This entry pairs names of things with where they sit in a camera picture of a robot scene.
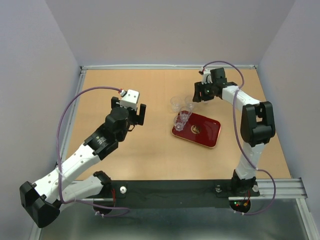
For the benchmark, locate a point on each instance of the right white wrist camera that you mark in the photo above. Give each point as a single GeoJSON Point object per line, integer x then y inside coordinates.
{"type": "Point", "coordinates": [206, 76]}

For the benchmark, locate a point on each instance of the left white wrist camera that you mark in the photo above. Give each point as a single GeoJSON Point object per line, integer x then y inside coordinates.
{"type": "Point", "coordinates": [129, 99]}

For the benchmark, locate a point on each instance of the clear glass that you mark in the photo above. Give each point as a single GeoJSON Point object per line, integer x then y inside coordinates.
{"type": "Point", "coordinates": [176, 103]}
{"type": "Point", "coordinates": [189, 102]}
{"type": "Point", "coordinates": [185, 113]}
{"type": "Point", "coordinates": [179, 123]}

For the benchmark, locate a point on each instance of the red lacquer tray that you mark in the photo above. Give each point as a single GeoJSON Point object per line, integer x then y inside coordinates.
{"type": "Point", "coordinates": [200, 130]}

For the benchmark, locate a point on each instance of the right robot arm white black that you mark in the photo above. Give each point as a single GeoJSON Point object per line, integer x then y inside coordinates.
{"type": "Point", "coordinates": [257, 126]}

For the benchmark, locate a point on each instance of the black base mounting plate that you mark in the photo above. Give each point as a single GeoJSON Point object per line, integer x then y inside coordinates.
{"type": "Point", "coordinates": [167, 194]}

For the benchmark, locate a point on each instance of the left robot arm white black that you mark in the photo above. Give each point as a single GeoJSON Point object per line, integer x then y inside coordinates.
{"type": "Point", "coordinates": [45, 198]}

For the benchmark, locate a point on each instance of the circuit board with leds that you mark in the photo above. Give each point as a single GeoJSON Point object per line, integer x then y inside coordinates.
{"type": "Point", "coordinates": [240, 205]}

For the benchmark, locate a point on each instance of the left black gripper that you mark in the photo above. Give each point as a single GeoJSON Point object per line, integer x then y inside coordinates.
{"type": "Point", "coordinates": [138, 119]}

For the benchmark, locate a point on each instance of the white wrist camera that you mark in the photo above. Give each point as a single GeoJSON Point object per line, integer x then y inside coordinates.
{"type": "Point", "coordinates": [129, 99]}
{"type": "Point", "coordinates": [206, 76]}

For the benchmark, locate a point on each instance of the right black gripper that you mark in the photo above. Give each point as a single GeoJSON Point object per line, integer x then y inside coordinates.
{"type": "Point", "coordinates": [198, 87]}

